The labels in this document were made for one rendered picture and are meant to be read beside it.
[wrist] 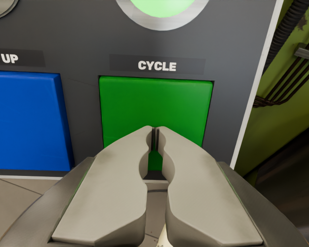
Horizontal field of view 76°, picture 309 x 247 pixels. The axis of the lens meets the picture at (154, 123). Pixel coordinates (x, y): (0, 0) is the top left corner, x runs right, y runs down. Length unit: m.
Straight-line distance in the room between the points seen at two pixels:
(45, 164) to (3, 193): 1.21
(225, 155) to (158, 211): 1.00
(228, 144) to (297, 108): 0.36
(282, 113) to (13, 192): 1.28
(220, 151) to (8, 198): 1.27
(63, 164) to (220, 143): 0.12
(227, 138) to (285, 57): 0.30
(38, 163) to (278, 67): 0.41
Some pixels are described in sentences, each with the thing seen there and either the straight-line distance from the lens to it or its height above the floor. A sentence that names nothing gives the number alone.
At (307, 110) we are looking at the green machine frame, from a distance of 0.52.
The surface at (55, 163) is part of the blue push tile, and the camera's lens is 0.17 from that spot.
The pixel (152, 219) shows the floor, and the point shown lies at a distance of 1.14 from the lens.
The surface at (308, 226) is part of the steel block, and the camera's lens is 0.50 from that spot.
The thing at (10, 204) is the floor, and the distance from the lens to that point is 1.34.
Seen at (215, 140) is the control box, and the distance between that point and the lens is 0.16.
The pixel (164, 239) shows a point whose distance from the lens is 0.50.
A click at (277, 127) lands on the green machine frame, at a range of 0.57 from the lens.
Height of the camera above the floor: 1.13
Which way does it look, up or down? 57 degrees down
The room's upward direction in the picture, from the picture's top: 5 degrees clockwise
